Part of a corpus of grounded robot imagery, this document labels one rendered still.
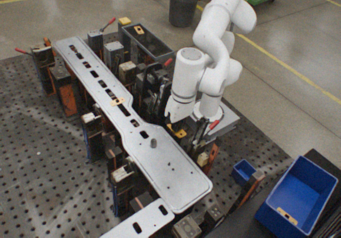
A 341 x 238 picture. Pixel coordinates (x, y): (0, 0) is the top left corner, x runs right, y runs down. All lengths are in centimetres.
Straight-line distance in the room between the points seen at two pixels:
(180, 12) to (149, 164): 320
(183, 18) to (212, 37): 333
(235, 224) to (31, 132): 126
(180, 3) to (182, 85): 332
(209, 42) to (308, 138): 238
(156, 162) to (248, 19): 71
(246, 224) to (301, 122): 225
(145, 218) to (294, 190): 64
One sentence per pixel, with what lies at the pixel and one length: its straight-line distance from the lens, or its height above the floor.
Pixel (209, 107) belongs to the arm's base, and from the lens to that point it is 165.
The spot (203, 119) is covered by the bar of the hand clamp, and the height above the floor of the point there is 120.
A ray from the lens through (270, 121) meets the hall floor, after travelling 308.
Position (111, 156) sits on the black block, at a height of 99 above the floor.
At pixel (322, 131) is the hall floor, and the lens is 330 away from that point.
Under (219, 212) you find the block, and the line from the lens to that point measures 107.
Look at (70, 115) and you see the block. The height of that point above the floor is 72.
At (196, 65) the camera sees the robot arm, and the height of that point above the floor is 158.
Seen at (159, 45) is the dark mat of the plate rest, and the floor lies 116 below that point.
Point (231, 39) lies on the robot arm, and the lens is 129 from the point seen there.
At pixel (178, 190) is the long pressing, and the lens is 116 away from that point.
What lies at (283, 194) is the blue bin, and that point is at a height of 103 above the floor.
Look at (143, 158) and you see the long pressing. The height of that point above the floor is 100.
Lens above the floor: 202
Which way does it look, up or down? 46 degrees down
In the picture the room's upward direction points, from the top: 9 degrees clockwise
